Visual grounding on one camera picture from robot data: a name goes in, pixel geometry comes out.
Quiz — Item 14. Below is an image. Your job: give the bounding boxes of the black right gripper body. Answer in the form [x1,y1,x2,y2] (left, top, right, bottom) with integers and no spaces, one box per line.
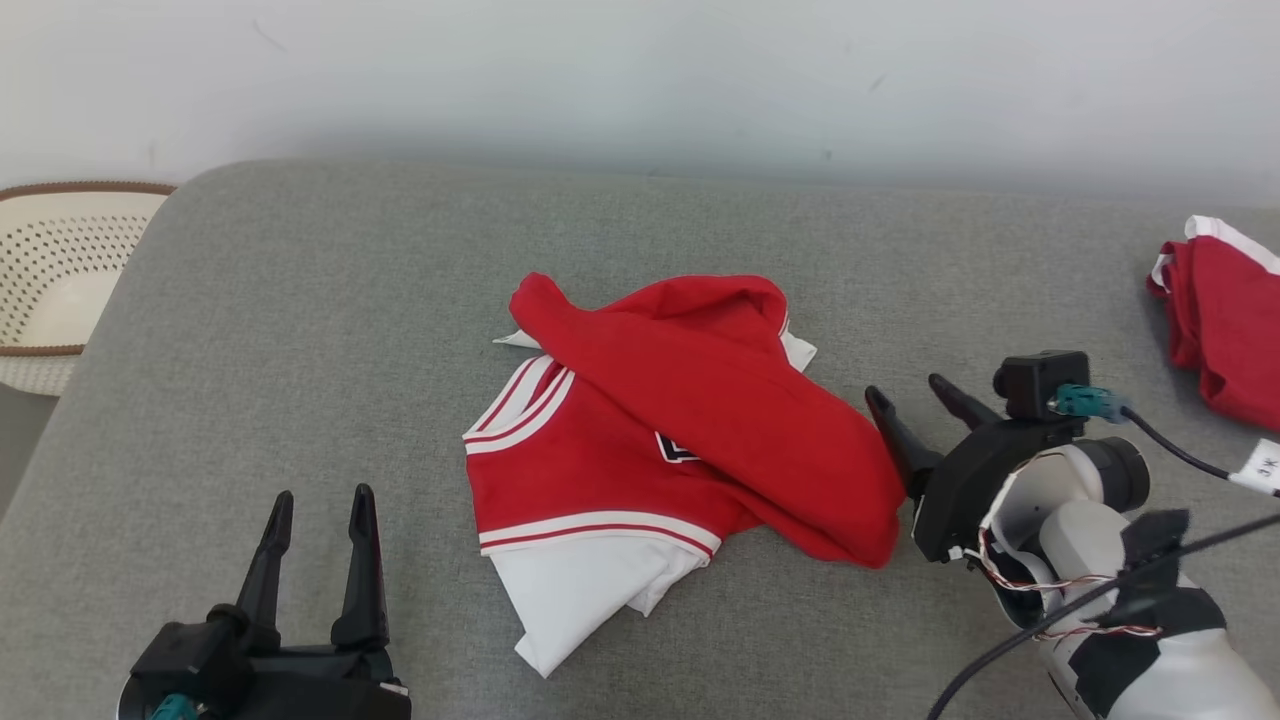
[911,418,1088,564]

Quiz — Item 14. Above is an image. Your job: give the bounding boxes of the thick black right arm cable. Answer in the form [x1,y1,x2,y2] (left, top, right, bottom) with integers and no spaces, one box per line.
[925,513,1280,720]

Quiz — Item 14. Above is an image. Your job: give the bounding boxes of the right camera cable teal plug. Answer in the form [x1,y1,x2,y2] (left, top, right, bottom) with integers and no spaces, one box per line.
[1048,384,1241,483]

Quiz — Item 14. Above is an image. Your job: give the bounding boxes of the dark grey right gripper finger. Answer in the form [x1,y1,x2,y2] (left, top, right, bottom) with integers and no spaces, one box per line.
[928,374,1005,432]
[865,386,944,502]

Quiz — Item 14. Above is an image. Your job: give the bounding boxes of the red white basketball jersey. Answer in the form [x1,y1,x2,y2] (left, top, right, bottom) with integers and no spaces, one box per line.
[463,272,907,679]

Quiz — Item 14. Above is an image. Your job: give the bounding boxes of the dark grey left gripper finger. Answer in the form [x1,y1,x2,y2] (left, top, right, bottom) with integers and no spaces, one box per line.
[330,484,391,651]
[235,490,295,653]

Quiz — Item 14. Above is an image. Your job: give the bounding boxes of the red white twisted wires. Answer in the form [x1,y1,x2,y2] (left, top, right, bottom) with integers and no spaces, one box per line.
[965,525,1166,642]

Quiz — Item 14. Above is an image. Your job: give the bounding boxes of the red shorts with white stripe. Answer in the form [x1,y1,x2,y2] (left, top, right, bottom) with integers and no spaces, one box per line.
[1147,215,1280,433]

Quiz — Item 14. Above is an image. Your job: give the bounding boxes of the white perforated laundry basket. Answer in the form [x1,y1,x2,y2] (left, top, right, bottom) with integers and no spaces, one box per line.
[0,181,177,397]

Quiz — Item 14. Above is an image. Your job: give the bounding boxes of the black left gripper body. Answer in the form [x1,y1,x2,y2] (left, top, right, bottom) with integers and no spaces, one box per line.
[228,646,414,720]

